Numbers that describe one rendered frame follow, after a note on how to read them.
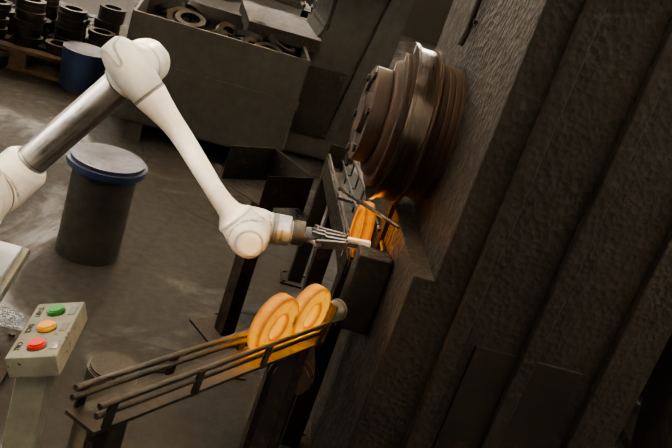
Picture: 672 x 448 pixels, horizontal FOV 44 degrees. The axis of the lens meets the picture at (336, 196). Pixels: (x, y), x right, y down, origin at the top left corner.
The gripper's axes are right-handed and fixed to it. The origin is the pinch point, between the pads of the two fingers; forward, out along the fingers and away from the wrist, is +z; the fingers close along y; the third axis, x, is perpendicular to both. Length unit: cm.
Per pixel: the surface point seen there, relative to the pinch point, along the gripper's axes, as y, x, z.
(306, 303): 47, 3, -16
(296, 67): -245, -5, -21
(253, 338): 61, -1, -28
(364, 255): 19.2, 5.4, -0.7
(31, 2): -315, -14, -191
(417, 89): 11, 51, 4
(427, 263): 30.6, 11.5, 14.0
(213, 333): -54, -71, -38
